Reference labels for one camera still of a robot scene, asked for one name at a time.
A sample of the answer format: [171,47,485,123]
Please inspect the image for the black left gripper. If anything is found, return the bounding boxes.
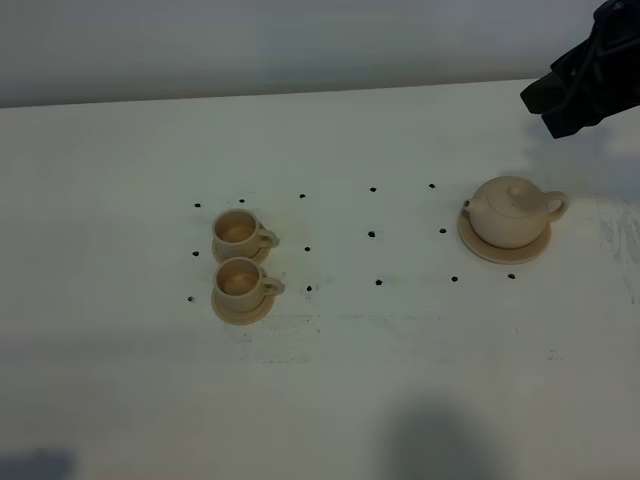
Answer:
[520,1,639,139]

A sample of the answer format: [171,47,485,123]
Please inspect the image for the beige ceramic teapot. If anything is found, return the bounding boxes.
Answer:
[463,176,569,249]

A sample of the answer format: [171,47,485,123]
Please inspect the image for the beige round teapot saucer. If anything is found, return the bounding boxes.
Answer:
[457,210,552,265]

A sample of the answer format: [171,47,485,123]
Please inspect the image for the beige far cup saucer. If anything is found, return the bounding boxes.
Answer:
[211,240,271,264]

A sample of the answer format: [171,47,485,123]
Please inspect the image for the beige cup saucer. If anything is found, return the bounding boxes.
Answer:
[211,240,271,264]
[211,291,275,326]

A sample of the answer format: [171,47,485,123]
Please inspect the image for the beige far teacup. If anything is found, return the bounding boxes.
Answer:
[212,209,279,258]

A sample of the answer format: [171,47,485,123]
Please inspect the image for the beige teacup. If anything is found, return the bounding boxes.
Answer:
[212,209,279,258]
[214,257,284,311]

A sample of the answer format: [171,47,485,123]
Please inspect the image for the beige near teacup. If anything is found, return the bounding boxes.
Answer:
[214,257,284,311]

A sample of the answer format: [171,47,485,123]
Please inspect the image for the beige near cup saucer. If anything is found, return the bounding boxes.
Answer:
[211,291,275,326]

